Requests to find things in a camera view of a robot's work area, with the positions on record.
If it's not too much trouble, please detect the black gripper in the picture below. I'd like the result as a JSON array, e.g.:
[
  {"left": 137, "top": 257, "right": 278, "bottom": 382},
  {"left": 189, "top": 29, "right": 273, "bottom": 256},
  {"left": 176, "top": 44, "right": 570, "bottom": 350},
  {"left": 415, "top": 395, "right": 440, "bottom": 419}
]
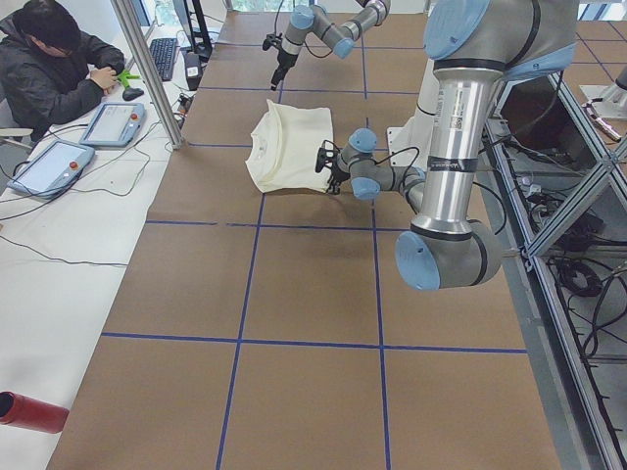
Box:
[
  {"left": 262, "top": 33, "right": 297, "bottom": 91},
  {"left": 314, "top": 140, "right": 349, "bottom": 195}
]

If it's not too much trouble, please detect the cream long-sleeve cat shirt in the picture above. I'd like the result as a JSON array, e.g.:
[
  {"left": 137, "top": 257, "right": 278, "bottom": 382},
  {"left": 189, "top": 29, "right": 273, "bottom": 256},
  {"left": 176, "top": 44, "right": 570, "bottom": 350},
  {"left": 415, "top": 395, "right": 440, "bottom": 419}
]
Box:
[{"left": 246, "top": 100, "right": 333, "bottom": 193}]

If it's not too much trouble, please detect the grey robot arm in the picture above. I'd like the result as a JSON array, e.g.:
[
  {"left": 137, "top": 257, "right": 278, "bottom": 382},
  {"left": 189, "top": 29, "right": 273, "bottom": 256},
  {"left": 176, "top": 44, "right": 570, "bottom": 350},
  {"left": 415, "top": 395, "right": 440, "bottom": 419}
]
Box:
[
  {"left": 262, "top": 1, "right": 391, "bottom": 91},
  {"left": 314, "top": 1, "right": 578, "bottom": 290}
]

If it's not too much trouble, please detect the black keyboard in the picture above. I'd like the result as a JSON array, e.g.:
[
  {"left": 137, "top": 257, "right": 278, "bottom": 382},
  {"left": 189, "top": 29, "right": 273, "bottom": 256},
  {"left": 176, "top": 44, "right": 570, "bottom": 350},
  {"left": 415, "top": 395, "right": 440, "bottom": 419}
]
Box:
[{"left": 149, "top": 38, "right": 178, "bottom": 81}]

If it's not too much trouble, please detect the black computer mouse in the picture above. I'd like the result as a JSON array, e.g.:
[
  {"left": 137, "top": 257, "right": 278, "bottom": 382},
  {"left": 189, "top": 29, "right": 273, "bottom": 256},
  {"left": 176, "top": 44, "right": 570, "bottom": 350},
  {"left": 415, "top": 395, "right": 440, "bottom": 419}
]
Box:
[{"left": 121, "top": 87, "right": 144, "bottom": 102}]

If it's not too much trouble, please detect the green toy object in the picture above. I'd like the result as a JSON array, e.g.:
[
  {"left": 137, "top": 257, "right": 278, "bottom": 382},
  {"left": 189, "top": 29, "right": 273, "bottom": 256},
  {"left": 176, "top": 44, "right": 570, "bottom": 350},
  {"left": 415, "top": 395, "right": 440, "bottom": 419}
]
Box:
[{"left": 117, "top": 70, "right": 141, "bottom": 89}]

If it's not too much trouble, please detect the far teach pendant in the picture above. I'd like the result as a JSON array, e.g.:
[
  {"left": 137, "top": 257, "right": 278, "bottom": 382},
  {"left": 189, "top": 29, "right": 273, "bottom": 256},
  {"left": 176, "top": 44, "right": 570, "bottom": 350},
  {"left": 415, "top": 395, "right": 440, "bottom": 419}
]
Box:
[{"left": 79, "top": 102, "right": 146, "bottom": 148}]

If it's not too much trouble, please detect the teach pendant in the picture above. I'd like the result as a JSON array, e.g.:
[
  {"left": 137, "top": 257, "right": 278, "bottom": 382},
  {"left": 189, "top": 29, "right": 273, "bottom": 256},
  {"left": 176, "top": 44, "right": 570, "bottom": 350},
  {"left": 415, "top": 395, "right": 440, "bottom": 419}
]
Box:
[
  {"left": 7, "top": 139, "right": 95, "bottom": 199},
  {"left": 79, "top": 102, "right": 146, "bottom": 148}
]

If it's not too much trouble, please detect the seated person in black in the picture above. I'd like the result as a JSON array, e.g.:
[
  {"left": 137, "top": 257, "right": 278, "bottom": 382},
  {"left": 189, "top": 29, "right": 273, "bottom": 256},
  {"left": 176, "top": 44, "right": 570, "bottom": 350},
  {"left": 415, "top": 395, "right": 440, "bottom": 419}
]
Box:
[{"left": 1, "top": 1, "right": 125, "bottom": 141}]

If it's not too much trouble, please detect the near teach pendant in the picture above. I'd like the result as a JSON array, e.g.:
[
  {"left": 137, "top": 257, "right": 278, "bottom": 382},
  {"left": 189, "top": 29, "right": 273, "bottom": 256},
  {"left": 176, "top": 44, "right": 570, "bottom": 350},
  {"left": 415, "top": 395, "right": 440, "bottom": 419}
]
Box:
[{"left": 7, "top": 139, "right": 95, "bottom": 199}]

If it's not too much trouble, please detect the red water bottle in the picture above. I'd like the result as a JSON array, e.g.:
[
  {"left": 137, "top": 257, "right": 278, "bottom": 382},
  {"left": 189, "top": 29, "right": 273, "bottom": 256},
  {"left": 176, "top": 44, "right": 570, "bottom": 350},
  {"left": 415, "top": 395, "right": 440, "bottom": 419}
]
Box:
[{"left": 1, "top": 391, "right": 70, "bottom": 434}]

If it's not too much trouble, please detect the aluminium side frame rack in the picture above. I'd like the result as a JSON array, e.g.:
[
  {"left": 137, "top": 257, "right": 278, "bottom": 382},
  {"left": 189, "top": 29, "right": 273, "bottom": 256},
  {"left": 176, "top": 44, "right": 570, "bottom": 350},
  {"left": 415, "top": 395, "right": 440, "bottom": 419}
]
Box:
[{"left": 482, "top": 64, "right": 626, "bottom": 469}]

